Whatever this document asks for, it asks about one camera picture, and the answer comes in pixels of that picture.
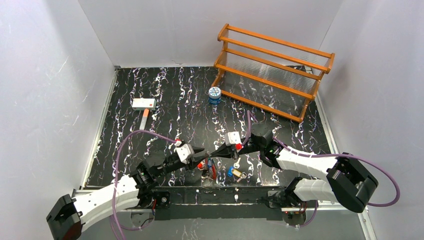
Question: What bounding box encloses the metal key organizer red handle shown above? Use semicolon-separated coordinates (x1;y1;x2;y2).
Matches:
196;157;217;181

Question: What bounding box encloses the silver key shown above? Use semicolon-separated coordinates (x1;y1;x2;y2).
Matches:
233;157;241;169

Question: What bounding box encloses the blue key tag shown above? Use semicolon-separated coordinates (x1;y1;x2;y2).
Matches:
227;166;234;178

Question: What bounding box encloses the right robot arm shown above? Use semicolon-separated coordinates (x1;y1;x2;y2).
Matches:
210;123;378;213

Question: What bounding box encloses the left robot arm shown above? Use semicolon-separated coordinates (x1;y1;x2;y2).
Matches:
46;144;209;240

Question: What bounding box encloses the white orange marker pen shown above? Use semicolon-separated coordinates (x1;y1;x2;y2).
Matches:
139;108;150;130

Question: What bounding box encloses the blue jar with patterned lid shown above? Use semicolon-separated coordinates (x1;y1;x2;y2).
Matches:
208;86;222;105

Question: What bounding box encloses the orange wooden shelf rack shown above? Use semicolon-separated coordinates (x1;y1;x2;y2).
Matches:
212;23;336;123

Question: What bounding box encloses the white box with red logo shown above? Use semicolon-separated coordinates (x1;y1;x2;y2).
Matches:
131;98;157;111

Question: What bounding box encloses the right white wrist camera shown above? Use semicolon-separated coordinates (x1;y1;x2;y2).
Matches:
224;131;242;152

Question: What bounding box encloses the aluminium rail frame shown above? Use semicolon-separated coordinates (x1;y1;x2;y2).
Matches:
61;187;378;240

